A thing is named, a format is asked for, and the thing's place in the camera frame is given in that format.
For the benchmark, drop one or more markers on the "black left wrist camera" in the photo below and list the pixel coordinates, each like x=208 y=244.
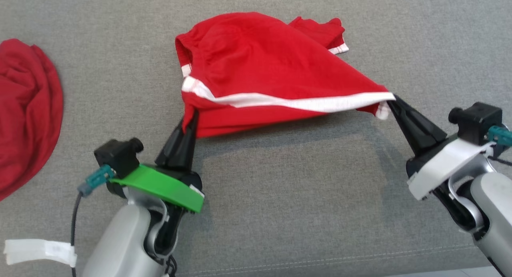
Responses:
x=118 y=155

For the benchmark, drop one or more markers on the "red shorts with white stripe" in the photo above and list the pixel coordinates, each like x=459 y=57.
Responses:
x=260 y=61

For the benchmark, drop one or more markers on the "grey fabric sofa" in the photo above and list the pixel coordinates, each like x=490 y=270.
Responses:
x=280 y=197

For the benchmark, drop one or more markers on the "red basketball jersey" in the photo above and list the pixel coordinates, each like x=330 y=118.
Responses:
x=24 y=117

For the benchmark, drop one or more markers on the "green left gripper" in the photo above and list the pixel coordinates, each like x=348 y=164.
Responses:
x=160 y=187

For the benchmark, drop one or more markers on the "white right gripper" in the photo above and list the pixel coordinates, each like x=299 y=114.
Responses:
x=444 y=165

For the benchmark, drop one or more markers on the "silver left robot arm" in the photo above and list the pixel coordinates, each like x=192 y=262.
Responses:
x=120 y=245

